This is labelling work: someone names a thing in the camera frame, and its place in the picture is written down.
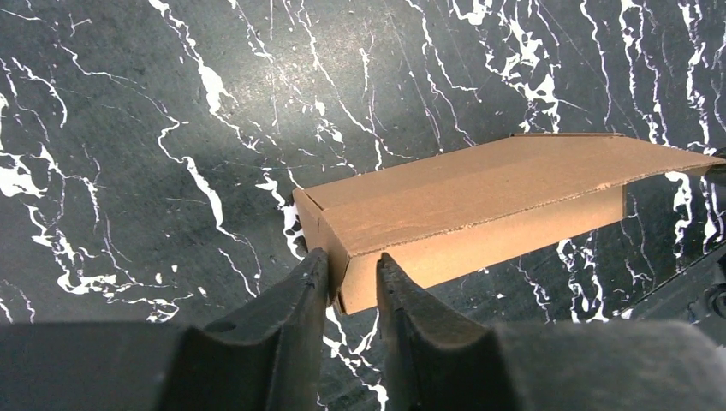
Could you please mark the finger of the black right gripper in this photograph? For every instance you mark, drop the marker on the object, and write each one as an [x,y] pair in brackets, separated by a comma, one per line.
[716,174]

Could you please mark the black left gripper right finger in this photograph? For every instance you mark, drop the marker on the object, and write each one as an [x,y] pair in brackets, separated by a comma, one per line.
[438,359]

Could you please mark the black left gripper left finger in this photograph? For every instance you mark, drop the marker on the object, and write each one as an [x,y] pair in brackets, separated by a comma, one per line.
[265,355]

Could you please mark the brown cardboard box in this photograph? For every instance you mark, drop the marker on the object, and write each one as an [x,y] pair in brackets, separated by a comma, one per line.
[446,216]

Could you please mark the aluminium front rail frame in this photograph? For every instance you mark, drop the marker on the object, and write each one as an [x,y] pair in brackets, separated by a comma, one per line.
[695,296]

